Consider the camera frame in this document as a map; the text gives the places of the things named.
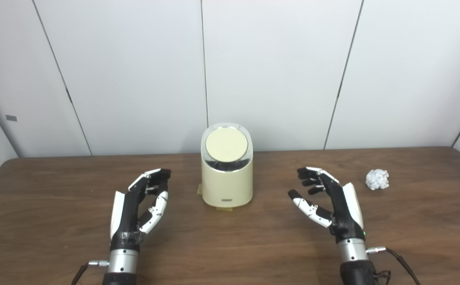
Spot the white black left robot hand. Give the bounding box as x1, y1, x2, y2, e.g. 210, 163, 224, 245
110, 168, 172, 252

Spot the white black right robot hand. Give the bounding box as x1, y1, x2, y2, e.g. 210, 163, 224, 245
288, 167, 367, 244

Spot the white paper ball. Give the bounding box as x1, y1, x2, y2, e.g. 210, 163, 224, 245
365, 169, 389, 190

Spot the cream-colored round bin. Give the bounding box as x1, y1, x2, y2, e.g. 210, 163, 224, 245
200, 123, 254, 207

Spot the cream round bin lid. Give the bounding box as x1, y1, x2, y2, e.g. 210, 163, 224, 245
205, 127, 248, 161

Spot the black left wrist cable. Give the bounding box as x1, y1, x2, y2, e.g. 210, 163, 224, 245
71, 259, 110, 285

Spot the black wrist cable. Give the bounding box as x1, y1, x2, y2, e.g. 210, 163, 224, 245
366, 246, 421, 285
71, 259, 110, 285

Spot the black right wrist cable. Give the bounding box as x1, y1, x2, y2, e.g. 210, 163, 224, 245
366, 246, 421, 285

